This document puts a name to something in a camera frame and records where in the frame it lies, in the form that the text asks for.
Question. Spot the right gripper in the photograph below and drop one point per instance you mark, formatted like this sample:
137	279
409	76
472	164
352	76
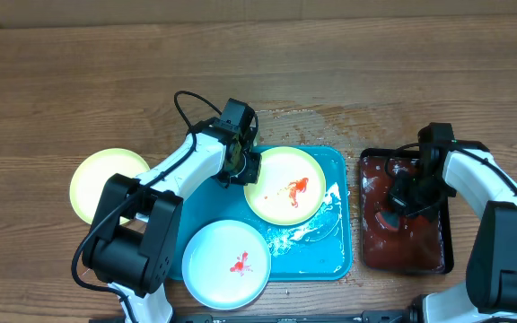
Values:
398	198

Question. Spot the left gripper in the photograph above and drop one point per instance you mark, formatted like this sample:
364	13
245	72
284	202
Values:
252	174

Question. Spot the red and black sponge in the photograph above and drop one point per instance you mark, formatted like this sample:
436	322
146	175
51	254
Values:
388	220

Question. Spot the yellow-green plate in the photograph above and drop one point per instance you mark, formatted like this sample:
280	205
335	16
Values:
92	174
290	188

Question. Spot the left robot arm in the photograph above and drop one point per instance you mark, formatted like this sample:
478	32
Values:
131	242

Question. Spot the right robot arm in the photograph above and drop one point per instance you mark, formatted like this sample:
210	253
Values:
450	167

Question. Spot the black tray with dark water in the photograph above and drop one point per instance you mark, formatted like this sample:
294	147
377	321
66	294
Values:
417	246

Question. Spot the teal plastic tray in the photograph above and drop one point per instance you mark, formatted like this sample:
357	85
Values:
316	250

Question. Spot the light blue plate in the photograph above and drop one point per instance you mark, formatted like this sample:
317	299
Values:
226	265

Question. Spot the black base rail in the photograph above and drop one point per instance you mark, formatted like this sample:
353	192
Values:
367	316

